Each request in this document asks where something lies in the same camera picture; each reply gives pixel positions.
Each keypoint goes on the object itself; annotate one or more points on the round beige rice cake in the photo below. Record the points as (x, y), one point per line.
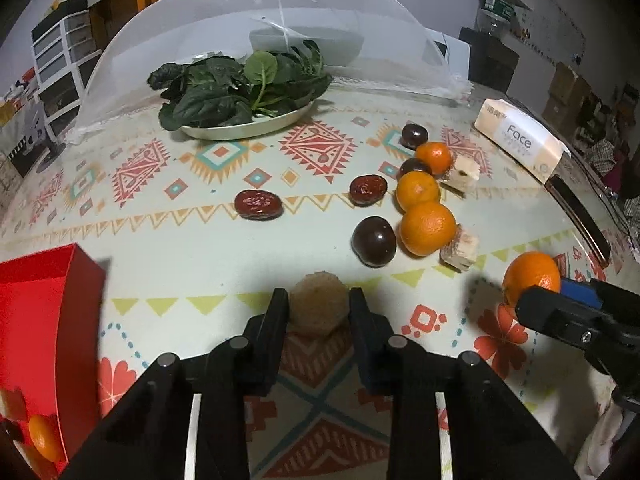
(317, 305)

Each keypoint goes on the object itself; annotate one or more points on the cream tissue pack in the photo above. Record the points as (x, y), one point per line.
(520, 135)

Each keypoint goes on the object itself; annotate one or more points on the red dried date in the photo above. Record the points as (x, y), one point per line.
(367, 189)
(257, 205)

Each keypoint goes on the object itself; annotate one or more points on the white plastic drawer unit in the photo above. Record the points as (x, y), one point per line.
(55, 55)

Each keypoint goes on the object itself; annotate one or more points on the white appliance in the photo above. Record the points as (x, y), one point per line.
(452, 55)

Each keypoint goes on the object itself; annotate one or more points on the wall whiteboard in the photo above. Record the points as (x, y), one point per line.
(545, 15)

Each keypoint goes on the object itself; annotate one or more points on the clear plastic water bottle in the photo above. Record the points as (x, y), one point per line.
(492, 7)

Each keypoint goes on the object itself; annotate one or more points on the black water dispenser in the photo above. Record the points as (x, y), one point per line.
(490, 62)

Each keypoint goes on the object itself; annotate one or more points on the patterned tablecloth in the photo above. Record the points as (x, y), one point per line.
(200, 260)

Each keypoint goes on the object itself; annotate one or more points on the cream oval plate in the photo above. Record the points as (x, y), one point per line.
(240, 130)

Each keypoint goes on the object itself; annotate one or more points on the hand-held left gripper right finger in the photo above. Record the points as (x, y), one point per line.
(361, 330)

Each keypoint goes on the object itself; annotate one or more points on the orange mandarin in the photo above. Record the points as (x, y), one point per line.
(530, 272)
(434, 157)
(417, 192)
(44, 437)
(427, 230)

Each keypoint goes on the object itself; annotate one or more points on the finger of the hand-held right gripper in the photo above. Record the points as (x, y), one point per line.
(555, 317)
(577, 291)

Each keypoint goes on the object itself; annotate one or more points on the white plate of spinach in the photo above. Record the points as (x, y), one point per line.
(215, 95)

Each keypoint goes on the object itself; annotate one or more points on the red cardboard box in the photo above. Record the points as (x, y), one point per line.
(50, 320)

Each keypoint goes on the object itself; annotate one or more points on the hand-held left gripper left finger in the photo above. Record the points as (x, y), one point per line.
(277, 330)

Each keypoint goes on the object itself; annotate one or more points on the person's light clothing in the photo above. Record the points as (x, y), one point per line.
(605, 440)

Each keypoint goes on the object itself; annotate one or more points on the white mesh food cover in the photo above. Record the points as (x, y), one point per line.
(350, 10)

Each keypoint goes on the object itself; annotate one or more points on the stacked cardboard boxes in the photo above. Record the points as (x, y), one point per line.
(567, 92)

